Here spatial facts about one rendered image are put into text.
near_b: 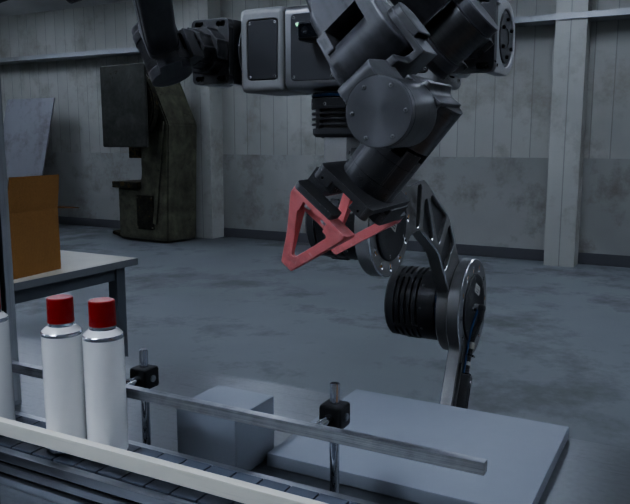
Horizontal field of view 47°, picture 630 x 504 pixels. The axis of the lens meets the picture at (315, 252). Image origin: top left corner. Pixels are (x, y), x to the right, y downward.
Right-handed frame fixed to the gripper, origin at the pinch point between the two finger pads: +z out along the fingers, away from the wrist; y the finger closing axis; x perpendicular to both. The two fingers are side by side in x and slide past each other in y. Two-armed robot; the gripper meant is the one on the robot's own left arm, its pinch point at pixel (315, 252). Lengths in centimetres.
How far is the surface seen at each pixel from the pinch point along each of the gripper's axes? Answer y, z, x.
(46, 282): -125, 147, -111
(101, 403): -1.0, 36.4, -10.3
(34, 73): -745, 474, -737
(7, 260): -19, 50, -47
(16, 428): 2, 48, -17
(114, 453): 2.3, 36.7, -3.8
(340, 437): -5.4, 16.8, 14.0
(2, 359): -2, 47, -27
